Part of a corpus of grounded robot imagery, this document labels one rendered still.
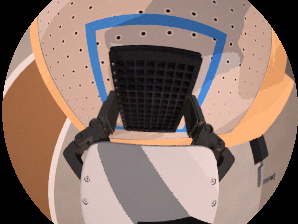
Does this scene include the blue tape outline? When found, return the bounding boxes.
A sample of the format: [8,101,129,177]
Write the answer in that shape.
[85,14,227,107]

